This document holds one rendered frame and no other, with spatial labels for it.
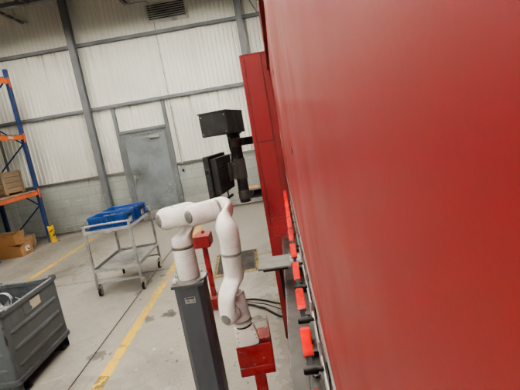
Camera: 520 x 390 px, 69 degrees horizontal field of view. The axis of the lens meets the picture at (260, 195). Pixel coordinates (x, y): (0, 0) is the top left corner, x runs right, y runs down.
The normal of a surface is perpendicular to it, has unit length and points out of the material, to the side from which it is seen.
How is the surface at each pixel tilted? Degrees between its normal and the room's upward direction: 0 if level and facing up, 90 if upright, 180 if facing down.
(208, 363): 90
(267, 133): 90
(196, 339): 90
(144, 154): 90
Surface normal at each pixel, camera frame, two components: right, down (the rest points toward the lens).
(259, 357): 0.04, 0.16
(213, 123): -0.22, 0.20
